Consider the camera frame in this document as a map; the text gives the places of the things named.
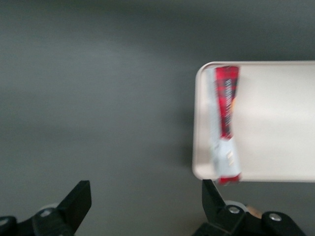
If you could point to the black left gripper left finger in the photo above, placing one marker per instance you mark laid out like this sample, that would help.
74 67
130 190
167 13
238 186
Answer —
76 204

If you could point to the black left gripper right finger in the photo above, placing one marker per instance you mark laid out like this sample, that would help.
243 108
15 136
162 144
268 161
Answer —
219 209

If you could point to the white rectangular plastic tray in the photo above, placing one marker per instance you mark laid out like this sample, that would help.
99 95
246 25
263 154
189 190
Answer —
270 118

